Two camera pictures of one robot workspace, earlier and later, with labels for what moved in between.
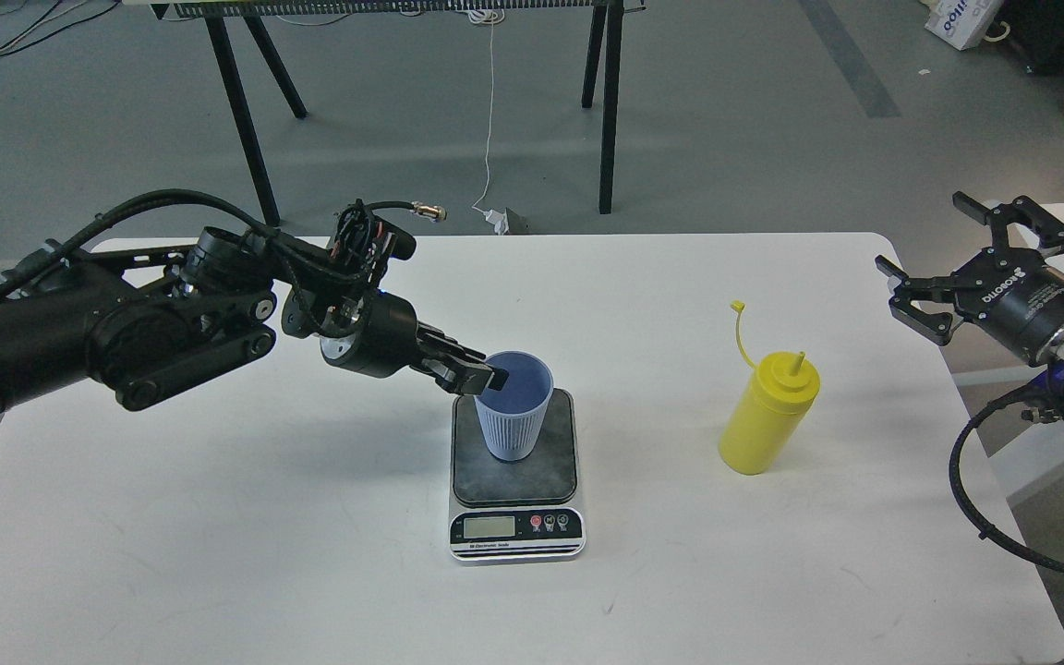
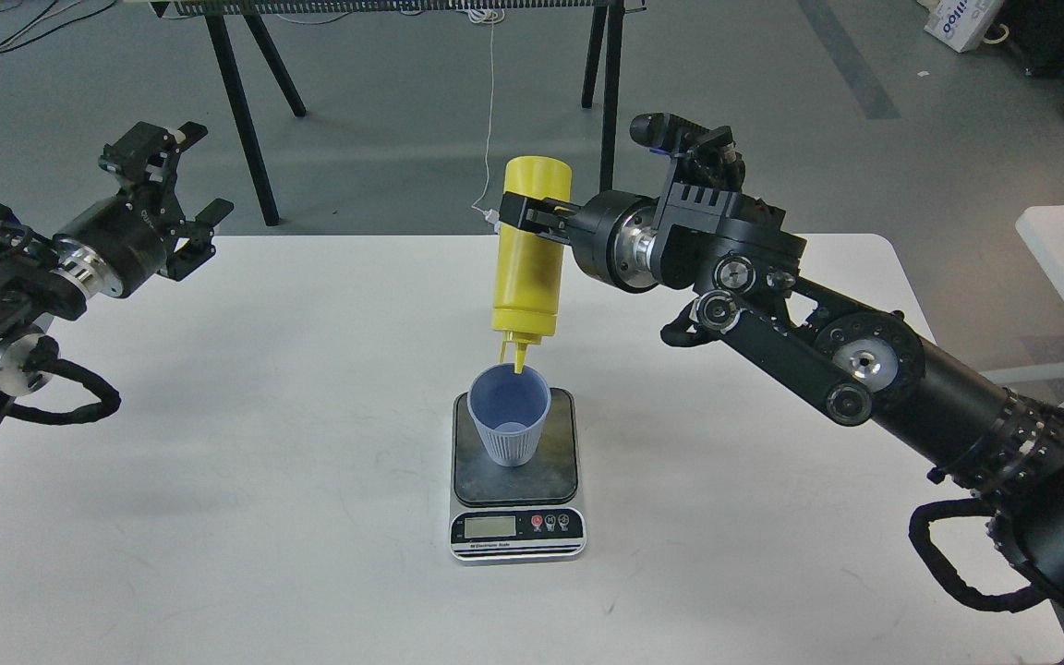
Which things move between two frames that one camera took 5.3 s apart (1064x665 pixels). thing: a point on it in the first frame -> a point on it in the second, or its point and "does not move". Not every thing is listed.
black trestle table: (217, 13) does not move
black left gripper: (388, 344) -> (118, 247)
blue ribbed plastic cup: (513, 417) does not move
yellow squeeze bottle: (767, 418) -> (530, 267)
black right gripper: (1033, 309) -> (613, 237)
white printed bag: (961, 23) does not move
